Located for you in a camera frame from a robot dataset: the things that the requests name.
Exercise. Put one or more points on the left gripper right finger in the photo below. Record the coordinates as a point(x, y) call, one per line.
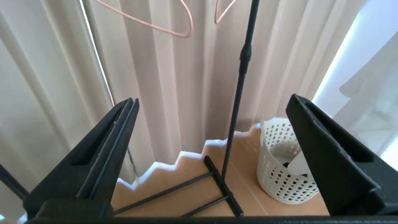
point(342, 174)

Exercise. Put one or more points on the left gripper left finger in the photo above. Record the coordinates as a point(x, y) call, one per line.
point(62, 186)

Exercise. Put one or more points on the pink clothes hanger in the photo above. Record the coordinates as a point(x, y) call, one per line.
point(216, 19)
point(190, 29)

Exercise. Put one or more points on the white laundry basket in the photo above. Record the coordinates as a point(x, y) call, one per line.
point(280, 186)

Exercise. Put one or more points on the black clothes rack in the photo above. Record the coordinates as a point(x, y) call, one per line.
point(245, 59)

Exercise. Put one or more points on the beige curtain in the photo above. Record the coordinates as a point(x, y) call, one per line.
point(171, 77)

